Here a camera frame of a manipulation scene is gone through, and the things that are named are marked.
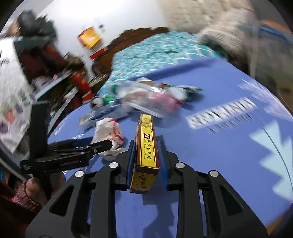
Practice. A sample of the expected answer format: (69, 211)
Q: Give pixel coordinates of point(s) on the grey patterned folded quilt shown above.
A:
(226, 33)

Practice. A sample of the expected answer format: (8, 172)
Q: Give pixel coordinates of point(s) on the clear plastic bag with trash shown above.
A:
(157, 100)

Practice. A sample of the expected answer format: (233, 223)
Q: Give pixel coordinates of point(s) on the yellow red medicine box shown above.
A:
(147, 163)

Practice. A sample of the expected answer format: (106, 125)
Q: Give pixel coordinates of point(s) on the yellow red wall calendar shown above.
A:
(92, 42)

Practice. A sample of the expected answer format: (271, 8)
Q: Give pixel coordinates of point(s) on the left hand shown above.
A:
(35, 192)

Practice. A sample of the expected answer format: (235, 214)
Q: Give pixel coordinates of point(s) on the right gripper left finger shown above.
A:
(85, 205)

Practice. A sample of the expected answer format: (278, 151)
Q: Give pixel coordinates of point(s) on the white red plastic bag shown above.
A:
(109, 129)

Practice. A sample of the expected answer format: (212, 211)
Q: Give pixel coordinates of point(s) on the purple printed blanket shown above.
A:
(235, 126)

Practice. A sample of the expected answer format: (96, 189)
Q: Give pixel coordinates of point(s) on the red fire extinguisher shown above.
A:
(79, 80)

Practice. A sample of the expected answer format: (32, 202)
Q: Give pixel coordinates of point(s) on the blue white flat packet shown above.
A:
(109, 111)

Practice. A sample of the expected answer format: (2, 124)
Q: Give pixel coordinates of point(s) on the green soda can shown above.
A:
(98, 102)

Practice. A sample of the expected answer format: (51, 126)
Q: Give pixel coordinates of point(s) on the clear bin with blue handle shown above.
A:
(269, 53)

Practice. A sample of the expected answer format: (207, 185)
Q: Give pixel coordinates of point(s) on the teal patterned bedspread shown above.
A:
(153, 53)

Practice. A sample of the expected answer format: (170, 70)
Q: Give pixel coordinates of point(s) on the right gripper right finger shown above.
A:
(208, 206)

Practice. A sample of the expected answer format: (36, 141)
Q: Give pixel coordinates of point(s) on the carved wooden headboard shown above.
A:
(102, 60)

